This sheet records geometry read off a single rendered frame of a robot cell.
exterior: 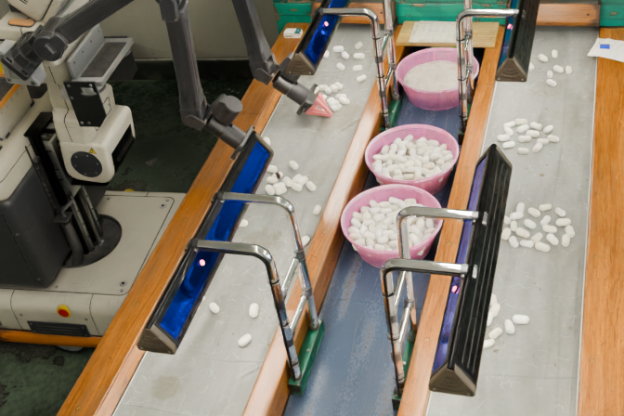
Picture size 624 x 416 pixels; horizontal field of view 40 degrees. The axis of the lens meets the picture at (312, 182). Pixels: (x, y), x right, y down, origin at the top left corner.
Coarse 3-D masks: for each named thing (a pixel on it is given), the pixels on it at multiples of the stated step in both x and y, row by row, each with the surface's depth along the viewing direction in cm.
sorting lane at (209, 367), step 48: (288, 144) 260; (336, 144) 257; (288, 192) 242; (240, 240) 229; (288, 240) 227; (240, 288) 216; (192, 336) 205; (240, 336) 203; (144, 384) 196; (192, 384) 194; (240, 384) 192
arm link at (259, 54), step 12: (240, 0) 249; (252, 0) 251; (240, 12) 252; (252, 12) 251; (240, 24) 254; (252, 24) 253; (252, 36) 255; (264, 36) 258; (252, 48) 257; (264, 48) 257; (252, 60) 259; (264, 60) 258; (252, 72) 261
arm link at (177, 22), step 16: (160, 0) 208; (176, 16) 210; (176, 32) 218; (176, 48) 221; (192, 48) 223; (176, 64) 225; (192, 64) 225; (192, 80) 228; (192, 96) 231; (192, 112) 235
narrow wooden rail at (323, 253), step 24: (408, 48) 297; (384, 72) 279; (360, 120) 261; (360, 144) 251; (360, 168) 245; (336, 192) 236; (360, 192) 247; (336, 216) 228; (312, 240) 222; (336, 240) 225; (312, 264) 215; (336, 264) 227; (312, 288) 209; (288, 312) 204; (264, 360) 193; (264, 384) 188; (264, 408) 183
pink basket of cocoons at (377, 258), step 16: (368, 192) 234; (384, 192) 235; (400, 192) 234; (416, 192) 232; (352, 208) 231; (352, 240) 219; (432, 240) 220; (368, 256) 220; (384, 256) 217; (416, 256) 219
